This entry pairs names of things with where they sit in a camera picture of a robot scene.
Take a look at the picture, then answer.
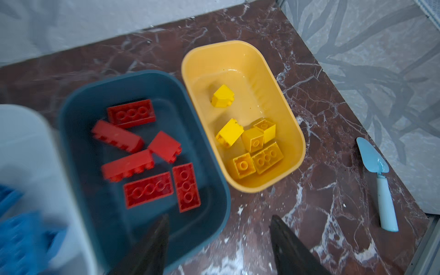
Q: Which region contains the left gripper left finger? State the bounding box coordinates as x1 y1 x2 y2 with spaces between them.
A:
109 214 170 275

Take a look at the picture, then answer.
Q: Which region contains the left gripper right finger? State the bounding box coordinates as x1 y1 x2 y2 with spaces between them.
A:
269 215 330 275

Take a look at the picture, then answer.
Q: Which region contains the small yellow lego brick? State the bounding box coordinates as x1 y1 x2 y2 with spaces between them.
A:
253 119 276 144
231 153 256 179

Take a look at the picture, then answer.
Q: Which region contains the small red lego brick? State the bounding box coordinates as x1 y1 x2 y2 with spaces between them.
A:
148 131 182 163

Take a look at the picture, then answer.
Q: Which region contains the blue lego brick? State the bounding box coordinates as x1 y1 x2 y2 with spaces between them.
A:
1 212 67 275
0 185 23 217

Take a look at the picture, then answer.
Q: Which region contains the teal rectangular container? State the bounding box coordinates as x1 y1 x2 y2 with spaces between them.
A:
58 70 231 273

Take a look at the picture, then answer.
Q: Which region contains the light blue toy shovel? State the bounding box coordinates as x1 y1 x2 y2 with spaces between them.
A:
356 137 399 232

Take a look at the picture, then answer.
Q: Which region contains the white rectangular container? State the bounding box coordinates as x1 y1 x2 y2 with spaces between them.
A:
1 104 99 275

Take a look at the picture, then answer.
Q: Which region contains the yellow rectangular container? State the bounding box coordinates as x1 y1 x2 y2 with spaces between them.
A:
181 41 306 193

